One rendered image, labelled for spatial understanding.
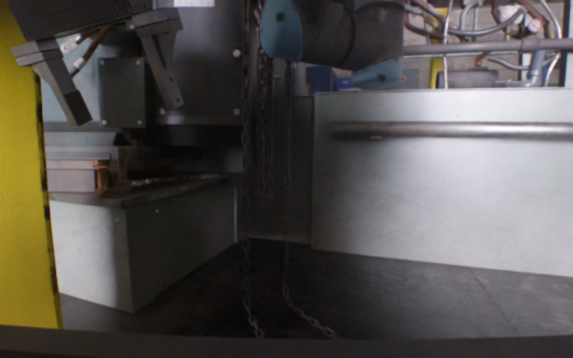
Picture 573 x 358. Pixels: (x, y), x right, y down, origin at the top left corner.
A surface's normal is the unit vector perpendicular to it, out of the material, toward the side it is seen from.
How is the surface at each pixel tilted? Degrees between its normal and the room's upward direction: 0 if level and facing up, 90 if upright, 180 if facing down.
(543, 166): 90
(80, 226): 90
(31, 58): 113
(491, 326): 0
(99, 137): 62
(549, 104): 90
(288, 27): 108
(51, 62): 83
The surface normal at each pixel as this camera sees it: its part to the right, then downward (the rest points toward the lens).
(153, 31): -0.08, 0.50
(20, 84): 0.95, 0.05
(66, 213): -0.30, 0.11
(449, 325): 0.01, -0.99
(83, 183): 0.04, 0.11
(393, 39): 0.43, 0.11
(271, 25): -0.91, 0.04
